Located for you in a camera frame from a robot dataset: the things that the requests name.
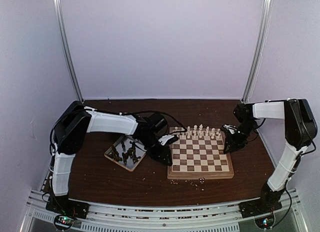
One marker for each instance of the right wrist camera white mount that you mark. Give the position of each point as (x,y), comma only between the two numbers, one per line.
(229,129)

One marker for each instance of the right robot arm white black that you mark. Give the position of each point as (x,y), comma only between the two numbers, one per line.
(300,129)

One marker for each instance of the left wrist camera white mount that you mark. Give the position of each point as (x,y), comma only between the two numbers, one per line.
(168,139)

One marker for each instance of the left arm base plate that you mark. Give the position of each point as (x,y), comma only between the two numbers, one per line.
(74,209)

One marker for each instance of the wooden chess board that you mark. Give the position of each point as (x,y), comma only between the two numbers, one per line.
(199,154)

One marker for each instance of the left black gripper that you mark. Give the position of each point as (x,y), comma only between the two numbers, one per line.
(162,155)

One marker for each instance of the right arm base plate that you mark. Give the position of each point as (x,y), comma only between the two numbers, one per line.
(255,208)

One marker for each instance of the right aluminium frame post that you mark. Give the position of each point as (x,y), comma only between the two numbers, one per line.
(257,55)

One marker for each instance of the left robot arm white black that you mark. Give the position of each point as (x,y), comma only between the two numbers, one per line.
(68,135)

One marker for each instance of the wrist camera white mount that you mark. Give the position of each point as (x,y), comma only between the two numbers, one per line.
(229,129)
(168,139)

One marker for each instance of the aluminium frame post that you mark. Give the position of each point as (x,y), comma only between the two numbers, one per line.
(257,55)
(66,48)

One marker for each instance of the aluminium front rail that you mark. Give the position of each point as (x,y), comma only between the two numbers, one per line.
(225,216)

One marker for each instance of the left aluminium frame post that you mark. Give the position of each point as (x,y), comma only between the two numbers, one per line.
(66,48)

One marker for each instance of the metal tray wooden rim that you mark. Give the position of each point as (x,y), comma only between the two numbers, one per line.
(126,152)

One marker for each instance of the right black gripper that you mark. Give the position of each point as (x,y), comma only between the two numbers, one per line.
(234,145)

